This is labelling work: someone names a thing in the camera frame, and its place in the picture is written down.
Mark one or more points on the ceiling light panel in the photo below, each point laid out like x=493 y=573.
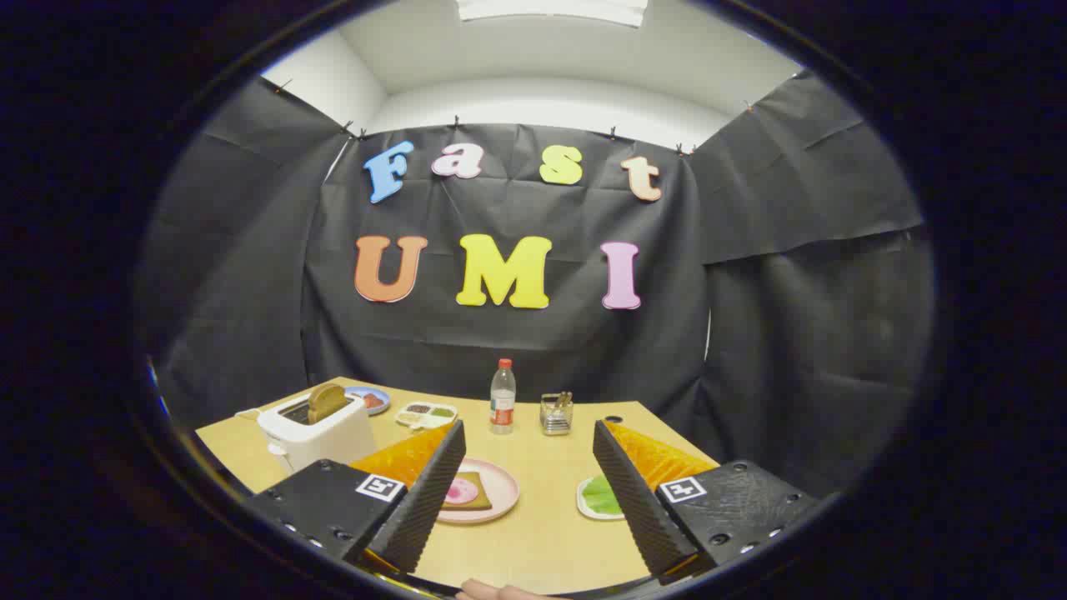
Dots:
x=550 y=10

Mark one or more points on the green lettuce leaf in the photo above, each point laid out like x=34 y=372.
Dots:
x=602 y=496

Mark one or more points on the pink round plate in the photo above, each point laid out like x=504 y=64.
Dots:
x=502 y=487

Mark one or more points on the metal mesh holder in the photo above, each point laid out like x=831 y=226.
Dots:
x=555 y=421

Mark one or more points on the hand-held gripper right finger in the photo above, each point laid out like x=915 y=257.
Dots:
x=633 y=500

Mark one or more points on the blue round plate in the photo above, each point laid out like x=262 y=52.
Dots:
x=354 y=392

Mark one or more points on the pink ham slice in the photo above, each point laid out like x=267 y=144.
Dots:
x=461 y=491

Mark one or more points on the orange food pieces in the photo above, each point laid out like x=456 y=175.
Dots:
x=373 y=401

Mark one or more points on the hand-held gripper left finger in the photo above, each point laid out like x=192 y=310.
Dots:
x=425 y=500

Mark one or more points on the clear bottle with red cap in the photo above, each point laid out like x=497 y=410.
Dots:
x=503 y=400

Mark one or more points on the white toaster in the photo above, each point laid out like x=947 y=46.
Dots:
x=325 y=437

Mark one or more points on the white divided condiment tray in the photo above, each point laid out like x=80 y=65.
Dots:
x=425 y=414

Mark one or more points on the black backdrop cloth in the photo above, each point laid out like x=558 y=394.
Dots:
x=517 y=333

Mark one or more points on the brown toast slice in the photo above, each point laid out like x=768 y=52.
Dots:
x=327 y=400

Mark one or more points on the wooden sticks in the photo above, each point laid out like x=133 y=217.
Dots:
x=563 y=400

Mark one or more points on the white square plate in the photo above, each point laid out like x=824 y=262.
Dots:
x=583 y=506

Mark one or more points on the square bread slice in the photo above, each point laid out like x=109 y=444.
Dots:
x=481 y=499

